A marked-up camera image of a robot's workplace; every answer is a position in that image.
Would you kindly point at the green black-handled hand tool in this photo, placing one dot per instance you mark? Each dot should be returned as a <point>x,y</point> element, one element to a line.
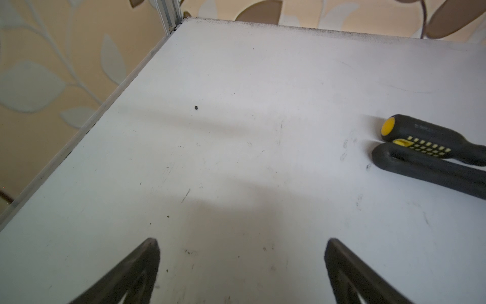
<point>400,160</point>

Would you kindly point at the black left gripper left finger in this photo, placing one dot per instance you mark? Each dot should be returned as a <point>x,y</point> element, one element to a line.
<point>130,281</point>

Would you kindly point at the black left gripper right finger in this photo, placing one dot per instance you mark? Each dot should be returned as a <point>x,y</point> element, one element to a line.
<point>353,281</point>

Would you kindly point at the black yellow screwdriver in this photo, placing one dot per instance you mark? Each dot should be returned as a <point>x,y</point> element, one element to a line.
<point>431,139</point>

